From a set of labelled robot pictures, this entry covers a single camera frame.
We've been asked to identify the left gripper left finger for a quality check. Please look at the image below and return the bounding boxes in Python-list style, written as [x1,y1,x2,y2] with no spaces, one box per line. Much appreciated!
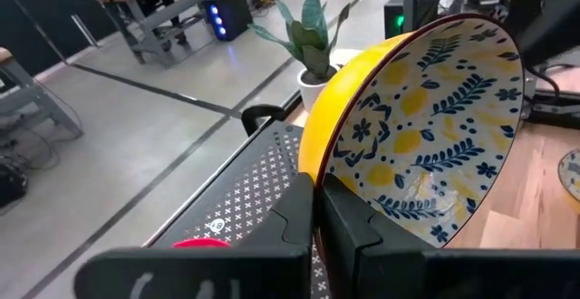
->
[73,171,315,299]

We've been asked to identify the grey metal bench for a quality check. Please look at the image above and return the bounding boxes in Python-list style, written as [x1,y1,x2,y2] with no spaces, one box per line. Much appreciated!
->
[0,47,85,140]

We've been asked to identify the black frame handle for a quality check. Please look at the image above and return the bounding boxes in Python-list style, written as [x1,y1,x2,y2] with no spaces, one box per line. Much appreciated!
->
[240,103,287,137]

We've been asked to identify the snake plant in white pot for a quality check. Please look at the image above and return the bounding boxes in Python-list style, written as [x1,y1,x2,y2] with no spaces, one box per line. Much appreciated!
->
[247,0,351,112]

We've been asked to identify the black perforated metal rack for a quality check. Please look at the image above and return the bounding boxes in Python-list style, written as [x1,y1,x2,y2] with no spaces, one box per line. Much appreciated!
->
[147,120,334,299]

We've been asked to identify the black computer green light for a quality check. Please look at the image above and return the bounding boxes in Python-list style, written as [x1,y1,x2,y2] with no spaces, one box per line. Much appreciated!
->
[383,0,411,40]

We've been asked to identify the black computer tower blue lights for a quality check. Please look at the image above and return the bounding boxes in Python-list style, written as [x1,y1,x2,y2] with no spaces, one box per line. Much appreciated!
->
[203,0,254,42]

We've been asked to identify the wooden desk grey legs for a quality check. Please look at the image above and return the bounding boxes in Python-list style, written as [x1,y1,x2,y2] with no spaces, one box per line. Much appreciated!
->
[92,0,227,67]

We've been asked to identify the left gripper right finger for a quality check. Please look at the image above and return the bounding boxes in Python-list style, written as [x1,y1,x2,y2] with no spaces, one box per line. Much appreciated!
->
[316,173,580,299]

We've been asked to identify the red plastic bowl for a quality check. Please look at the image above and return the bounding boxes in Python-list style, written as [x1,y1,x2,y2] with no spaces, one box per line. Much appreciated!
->
[171,237,233,249]

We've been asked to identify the black bag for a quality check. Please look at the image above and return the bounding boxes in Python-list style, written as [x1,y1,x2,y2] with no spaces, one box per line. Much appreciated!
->
[0,153,29,209]

